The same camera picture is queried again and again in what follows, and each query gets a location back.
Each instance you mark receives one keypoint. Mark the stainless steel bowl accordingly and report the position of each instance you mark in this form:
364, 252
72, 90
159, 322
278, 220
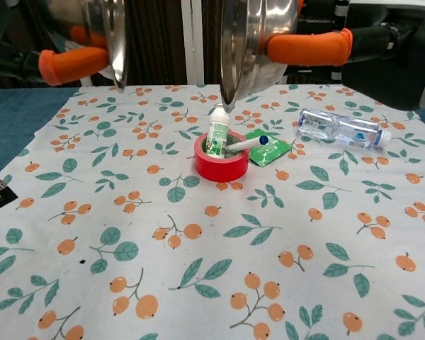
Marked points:
117, 42
251, 53

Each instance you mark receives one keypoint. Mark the floral printed tablecloth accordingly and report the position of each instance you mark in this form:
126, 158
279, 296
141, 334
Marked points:
212, 230

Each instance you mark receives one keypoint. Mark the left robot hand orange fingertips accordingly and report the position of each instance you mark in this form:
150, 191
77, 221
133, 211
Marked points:
74, 62

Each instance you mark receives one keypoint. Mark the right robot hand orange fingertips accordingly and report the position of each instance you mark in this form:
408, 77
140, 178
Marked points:
382, 63

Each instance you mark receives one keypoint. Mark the green sachet packet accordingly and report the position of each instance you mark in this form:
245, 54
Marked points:
269, 154

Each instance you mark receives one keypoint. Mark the clear plastic water bottle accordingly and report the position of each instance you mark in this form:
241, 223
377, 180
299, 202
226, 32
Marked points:
340, 129

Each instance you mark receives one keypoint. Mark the white partition frame post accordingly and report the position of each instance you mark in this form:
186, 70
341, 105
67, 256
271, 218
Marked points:
192, 42

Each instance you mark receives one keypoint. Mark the small white green bottle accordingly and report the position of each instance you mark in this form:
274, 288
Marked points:
217, 131

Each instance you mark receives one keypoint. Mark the white marker blue cap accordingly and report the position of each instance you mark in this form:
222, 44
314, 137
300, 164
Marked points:
246, 144

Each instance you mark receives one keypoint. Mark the red tape roll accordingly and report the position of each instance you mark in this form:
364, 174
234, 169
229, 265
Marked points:
219, 170

